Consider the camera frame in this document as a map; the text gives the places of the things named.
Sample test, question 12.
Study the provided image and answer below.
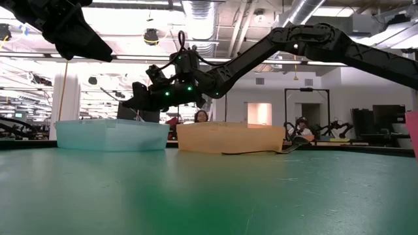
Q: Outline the person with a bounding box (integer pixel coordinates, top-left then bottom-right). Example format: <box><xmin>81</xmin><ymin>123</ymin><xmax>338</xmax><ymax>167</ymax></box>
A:
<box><xmin>289</xmin><ymin>116</ymin><xmax>314</xmax><ymax>137</ymax></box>
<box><xmin>194</xmin><ymin>109</ymin><xmax>210</xmax><ymax>124</ymax></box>

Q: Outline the black monitor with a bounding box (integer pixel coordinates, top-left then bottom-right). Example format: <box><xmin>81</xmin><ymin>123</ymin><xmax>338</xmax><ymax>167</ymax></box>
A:
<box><xmin>372</xmin><ymin>104</ymin><xmax>408</xmax><ymax>134</ymax></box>
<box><xmin>116</xmin><ymin>102</ymin><xmax>161</xmax><ymax>124</ymax></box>

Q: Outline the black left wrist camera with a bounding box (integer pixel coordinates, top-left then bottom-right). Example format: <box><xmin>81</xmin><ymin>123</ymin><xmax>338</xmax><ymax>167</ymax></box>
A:
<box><xmin>41</xmin><ymin>0</ymin><xmax>94</xmax><ymax>45</ymax></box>

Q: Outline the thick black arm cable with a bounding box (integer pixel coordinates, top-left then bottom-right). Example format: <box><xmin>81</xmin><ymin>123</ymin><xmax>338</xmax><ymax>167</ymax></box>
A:
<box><xmin>156</xmin><ymin>30</ymin><xmax>231</xmax><ymax>72</ymax></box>

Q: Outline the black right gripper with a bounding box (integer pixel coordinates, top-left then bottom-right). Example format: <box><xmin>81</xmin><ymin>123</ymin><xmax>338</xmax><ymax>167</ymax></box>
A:
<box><xmin>121</xmin><ymin>64</ymin><xmax>210</xmax><ymax>112</ymax></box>

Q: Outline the teal plastic bin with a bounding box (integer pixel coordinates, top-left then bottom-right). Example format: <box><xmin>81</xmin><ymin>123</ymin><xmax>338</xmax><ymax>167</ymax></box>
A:
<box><xmin>54</xmin><ymin>118</ymin><xmax>170</xmax><ymax>153</ymax></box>

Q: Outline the corrugated silver ventilation duct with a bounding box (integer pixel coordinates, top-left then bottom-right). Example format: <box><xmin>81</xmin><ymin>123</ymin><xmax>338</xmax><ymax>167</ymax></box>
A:
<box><xmin>181</xmin><ymin>0</ymin><xmax>220</xmax><ymax>58</ymax></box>

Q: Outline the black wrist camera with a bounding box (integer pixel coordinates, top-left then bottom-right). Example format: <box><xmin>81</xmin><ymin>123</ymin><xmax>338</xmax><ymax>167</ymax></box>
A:
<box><xmin>41</xmin><ymin>0</ymin><xmax>94</xmax><ymax>45</ymax></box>
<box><xmin>169</xmin><ymin>48</ymin><xmax>201</xmax><ymax>76</ymax></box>

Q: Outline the orange plastic bin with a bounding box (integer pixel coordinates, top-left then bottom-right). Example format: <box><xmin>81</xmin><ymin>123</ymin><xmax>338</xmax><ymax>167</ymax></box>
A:
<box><xmin>176</xmin><ymin>121</ymin><xmax>286</xmax><ymax>155</ymax></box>

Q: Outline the yellow hanging cable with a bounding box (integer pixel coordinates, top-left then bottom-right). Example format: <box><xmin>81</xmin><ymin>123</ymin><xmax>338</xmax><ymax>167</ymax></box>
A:
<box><xmin>57</xmin><ymin>59</ymin><xmax>69</xmax><ymax>121</ymax></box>

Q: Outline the green table mat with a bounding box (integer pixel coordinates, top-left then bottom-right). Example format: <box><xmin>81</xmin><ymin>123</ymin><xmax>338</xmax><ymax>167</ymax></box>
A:
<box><xmin>0</xmin><ymin>147</ymin><xmax>418</xmax><ymax>235</ymax></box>

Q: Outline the dark metal fork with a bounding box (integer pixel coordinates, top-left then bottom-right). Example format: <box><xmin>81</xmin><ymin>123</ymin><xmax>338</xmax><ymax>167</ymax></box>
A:
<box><xmin>221</xmin><ymin>143</ymin><xmax>302</xmax><ymax>156</ymax></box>

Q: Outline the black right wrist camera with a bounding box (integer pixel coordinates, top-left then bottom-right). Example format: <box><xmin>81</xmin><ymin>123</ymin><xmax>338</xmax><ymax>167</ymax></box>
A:
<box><xmin>169</xmin><ymin>48</ymin><xmax>201</xmax><ymax>76</ymax></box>

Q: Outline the pink plastic bin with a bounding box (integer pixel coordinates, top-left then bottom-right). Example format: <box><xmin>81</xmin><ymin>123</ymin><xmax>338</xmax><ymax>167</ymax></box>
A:
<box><xmin>404</xmin><ymin>110</ymin><xmax>418</xmax><ymax>161</ymax></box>

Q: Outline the smooth silver ventilation duct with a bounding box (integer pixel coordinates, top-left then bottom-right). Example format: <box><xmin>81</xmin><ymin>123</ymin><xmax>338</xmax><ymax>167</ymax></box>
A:
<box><xmin>270</xmin><ymin>0</ymin><xmax>327</xmax><ymax>30</ymax></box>

